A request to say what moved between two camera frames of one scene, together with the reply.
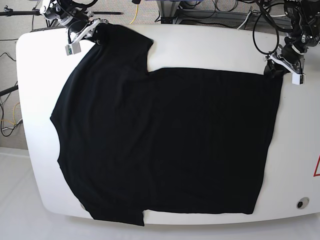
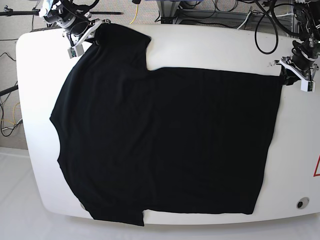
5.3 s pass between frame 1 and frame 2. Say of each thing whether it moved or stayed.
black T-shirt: stayed
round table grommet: stayed
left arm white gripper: moved
